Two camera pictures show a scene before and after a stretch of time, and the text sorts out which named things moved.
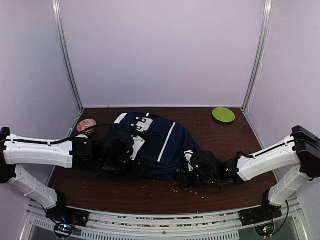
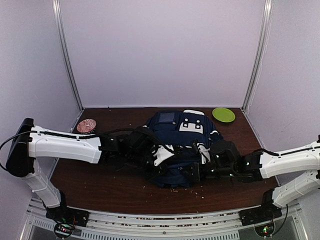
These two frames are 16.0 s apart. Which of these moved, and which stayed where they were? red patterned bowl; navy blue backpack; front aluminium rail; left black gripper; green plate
Moved: left black gripper; navy blue backpack
Stayed: red patterned bowl; green plate; front aluminium rail
